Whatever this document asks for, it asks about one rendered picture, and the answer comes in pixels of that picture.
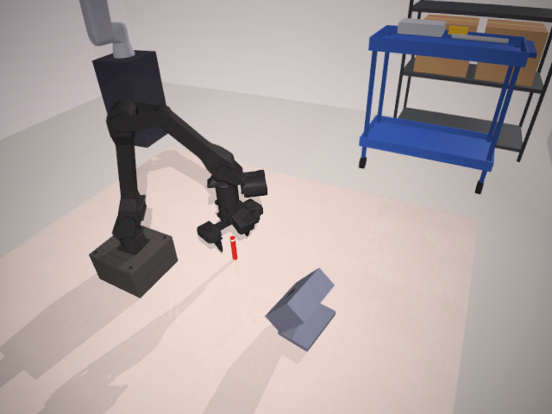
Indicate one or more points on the red peg with white band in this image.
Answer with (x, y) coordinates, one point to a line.
(233, 247)

